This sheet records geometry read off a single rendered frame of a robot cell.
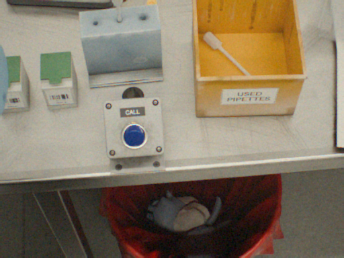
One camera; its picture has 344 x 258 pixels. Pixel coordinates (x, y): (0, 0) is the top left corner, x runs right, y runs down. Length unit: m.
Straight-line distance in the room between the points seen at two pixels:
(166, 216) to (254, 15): 0.71
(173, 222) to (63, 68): 0.74
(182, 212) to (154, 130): 0.74
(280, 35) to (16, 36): 0.37
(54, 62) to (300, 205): 1.07
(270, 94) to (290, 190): 0.98
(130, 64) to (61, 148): 0.14
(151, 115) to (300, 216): 1.03
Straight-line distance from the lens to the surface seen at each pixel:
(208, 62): 0.94
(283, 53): 0.96
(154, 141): 0.83
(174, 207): 1.55
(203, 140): 0.89
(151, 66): 0.92
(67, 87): 0.87
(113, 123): 0.83
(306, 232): 1.79
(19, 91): 0.88
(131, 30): 0.86
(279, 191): 1.34
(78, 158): 0.89
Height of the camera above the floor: 1.68
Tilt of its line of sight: 63 degrees down
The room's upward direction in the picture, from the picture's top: straight up
